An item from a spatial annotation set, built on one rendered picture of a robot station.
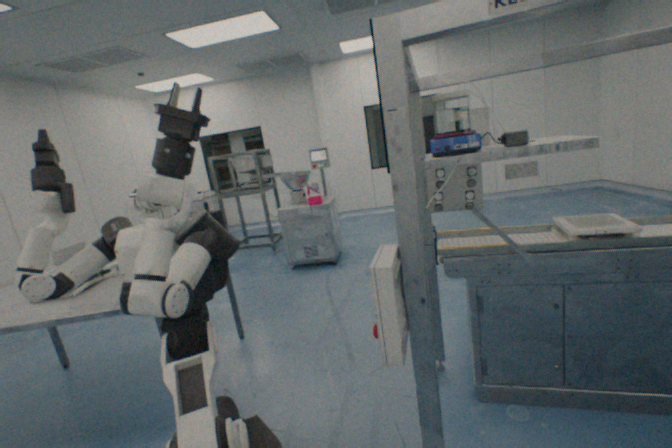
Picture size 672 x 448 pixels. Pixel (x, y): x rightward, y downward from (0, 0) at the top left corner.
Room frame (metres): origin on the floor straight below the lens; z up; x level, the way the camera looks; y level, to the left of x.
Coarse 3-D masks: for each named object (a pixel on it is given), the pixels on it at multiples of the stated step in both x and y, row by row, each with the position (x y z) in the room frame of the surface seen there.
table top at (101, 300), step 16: (0, 288) 2.11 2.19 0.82; (16, 288) 2.05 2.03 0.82; (96, 288) 1.78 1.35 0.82; (112, 288) 1.74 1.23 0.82; (0, 304) 1.77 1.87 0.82; (16, 304) 1.72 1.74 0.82; (32, 304) 1.68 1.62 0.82; (48, 304) 1.64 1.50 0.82; (64, 304) 1.60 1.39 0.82; (80, 304) 1.56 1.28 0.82; (96, 304) 1.53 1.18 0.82; (112, 304) 1.49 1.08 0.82; (0, 320) 1.52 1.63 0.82; (16, 320) 1.48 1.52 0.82; (32, 320) 1.45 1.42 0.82; (48, 320) 1.43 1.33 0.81; (64, 320) 1.43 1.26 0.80; (80, 320) 1.43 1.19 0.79
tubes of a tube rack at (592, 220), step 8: (568, 216) 1.48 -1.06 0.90; (576, 216) 1.46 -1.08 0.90; (584, 216) 1.44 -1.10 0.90; (592, 216) 1.43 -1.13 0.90; (600, 216) 1.41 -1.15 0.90; (608, 216) 1.40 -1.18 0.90; (576, 224) 1.35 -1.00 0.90; (584, 224) 1.34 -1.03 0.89; (592, 224) 1.32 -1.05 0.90; (600, 224) 1.32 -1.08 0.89; (608, 224) 1.30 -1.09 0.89; (616, 224) 1.30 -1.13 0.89; (624, 224) 1.28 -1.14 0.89
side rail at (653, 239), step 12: (576, 240) 1.28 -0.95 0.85; (588, 240) 1.27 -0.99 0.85; (600, 240) 1.26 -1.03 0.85; (612, 240) 1.24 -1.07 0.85; (624, 240) 1.23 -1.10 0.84; (636, 240) 1.22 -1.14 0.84; (648, 240) 1.21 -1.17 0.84; (660, 240) 1.20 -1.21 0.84; (444, 252) 1.44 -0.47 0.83; (456, 252) 1.42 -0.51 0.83; (468, 252) 1.41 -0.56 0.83; (480, 252) 1.39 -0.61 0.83; (492, 252) 1.38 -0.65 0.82
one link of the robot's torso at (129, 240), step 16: (208, 208) 1.13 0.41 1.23; (144, 224) 1.07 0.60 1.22; (224, 224) 1.23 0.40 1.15; (128, 240) 1.04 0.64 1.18; (128, 256) 1.03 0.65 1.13; (128, 272) 1.04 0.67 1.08; (208, 272) 1.10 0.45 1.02; (224, 272) 1.18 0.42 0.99; (208, 288) 1.10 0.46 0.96; (192, 304) 1.04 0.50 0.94
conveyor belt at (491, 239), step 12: (648, 228) 1.39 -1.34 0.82; (660, 228) 1.36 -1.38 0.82; (444, 240) 1.66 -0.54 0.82; (456, 240) 1.63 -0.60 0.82; (468, 240) 1.61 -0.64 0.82; (480, 240) 1.58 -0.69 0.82; (492, 240) 1.55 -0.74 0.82; (516, 240) 1.50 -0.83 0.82; (528, 240) 1.47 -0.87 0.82; (540, 240) 1.45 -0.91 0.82; (552, 240) 1.42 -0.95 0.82; (504, 252) 1.38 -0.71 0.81; (516, 252) 1.36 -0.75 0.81
